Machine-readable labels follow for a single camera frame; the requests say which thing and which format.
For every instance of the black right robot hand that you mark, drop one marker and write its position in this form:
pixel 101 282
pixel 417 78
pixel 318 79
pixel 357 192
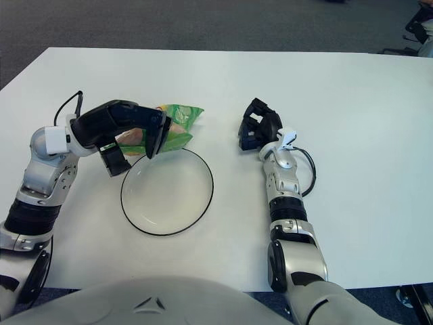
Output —
pixel 269 128

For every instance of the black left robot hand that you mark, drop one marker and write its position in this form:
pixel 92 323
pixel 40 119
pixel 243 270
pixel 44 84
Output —
pixel 101 125

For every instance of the green potato chips bag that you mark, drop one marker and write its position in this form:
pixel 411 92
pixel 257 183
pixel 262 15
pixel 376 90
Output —
pixel 182 116

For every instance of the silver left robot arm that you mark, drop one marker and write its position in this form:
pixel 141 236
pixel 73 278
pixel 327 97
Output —
pixel 44 176

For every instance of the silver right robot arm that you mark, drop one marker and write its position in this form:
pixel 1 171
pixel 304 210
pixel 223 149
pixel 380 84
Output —
pixel 284 183

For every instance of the white plate with black rim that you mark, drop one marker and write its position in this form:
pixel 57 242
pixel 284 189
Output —
pixel 169 196

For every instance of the black office chair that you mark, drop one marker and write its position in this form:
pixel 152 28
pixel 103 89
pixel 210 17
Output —
pixel 417 30

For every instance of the grey robot torso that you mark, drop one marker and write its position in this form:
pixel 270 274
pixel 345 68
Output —
pixel 152 304

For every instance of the metal table foot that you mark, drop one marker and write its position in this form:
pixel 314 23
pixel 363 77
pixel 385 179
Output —
pixel 404 296

